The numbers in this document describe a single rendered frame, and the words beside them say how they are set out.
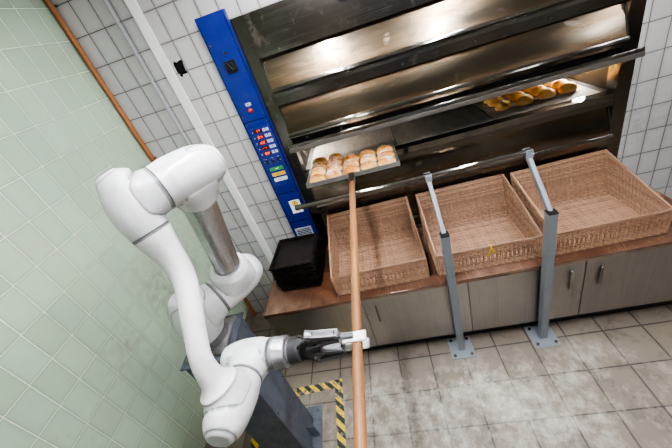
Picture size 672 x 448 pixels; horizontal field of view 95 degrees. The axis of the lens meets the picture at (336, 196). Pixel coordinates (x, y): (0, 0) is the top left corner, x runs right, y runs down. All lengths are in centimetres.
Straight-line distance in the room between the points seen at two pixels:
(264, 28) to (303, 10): 22
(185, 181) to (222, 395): 54
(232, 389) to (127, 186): 56
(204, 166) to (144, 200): 17
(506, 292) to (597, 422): 67
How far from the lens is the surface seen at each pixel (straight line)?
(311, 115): 185
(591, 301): 236
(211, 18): 185
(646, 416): 230
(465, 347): 231
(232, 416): 92
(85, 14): 218
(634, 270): 230
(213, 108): 197
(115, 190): 91
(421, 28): 180
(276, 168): 198
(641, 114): 249
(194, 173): 92
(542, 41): 204
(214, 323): 138
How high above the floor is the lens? 199
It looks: 30 degrees down
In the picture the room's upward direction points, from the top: 19 degrees counter-clockwise
